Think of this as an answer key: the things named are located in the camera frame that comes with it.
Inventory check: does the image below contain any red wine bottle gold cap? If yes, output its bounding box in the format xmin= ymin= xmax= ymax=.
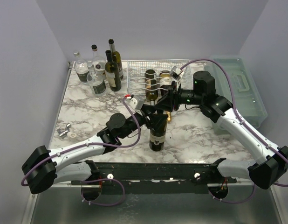
xmin=159 ymin=70 xmax=174 ymax=123

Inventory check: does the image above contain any translucent plastic storage box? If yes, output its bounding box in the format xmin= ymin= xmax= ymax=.
xmin=204 ymin=55 xmax=267 ymax=129

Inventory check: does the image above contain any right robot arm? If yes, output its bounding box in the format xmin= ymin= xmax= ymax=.
xmin=155 ymin=67 xmax=288 ymax=189

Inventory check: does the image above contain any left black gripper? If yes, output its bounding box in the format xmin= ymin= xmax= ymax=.
xmin=120 ymin=104 xmax=168 ymax=140

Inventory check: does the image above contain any dark green wine bottle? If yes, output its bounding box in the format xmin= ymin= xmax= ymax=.
xmin=108 ymin=39 xmax=123 ymax=79

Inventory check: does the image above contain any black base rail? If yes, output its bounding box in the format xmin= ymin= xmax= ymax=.
xmin=71 ymin=160 xmax=237 ymax=200

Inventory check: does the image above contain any white wire wine rack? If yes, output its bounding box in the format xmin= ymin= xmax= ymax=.
xmin=127 ymin=59 xmax=189 ymax=97

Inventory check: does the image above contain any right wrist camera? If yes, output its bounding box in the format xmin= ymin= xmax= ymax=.
xmin=169 ymin=66 xmax=184 ymax=88

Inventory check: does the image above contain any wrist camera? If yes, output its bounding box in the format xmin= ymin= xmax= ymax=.
xmin=125 ymin=95 xmax=144 ymax=113
xmin=169 ymin=66 xmax=184 ymax=88

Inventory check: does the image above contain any green bottle black neck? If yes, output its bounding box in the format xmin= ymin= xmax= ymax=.
xmin=105 ymin=50 xmax=122 ymax=92

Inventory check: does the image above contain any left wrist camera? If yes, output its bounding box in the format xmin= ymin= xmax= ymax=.
xmin=125 ymin=95 xmax=144 ymax=113

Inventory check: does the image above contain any green bottle silver neck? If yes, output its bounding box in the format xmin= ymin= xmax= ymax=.
xmin=144 ymin=69 xmax=158 ymax=105

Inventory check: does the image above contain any small metal clamp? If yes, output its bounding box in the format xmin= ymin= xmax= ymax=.
xmin=57 ymin=123 xmax=71 ymax=139

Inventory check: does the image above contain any clear bottle dark label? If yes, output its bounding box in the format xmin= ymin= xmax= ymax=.
xmin=87 ymin=62 xmax=106 ymax=97

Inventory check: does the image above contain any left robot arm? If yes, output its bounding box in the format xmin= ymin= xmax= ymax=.
xmin=21 ymin=105 xmax=168 ymax=194

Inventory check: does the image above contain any clear bottle green label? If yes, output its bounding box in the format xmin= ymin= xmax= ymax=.
xmin=73 ymin=50 xmax=89 ymax=83

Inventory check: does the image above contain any aluminium frame rail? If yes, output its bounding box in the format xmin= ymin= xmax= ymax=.
xmin=21 ymin=182 xmax=74 ymax=224

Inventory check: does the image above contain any clear bottle white label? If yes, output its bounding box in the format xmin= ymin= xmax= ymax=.
xmin=91 ymin=44 xmax=107 ymax=80

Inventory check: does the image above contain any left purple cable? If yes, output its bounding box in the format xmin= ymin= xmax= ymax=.
xmin=21 ymin=97 xmax=142 ymax=207

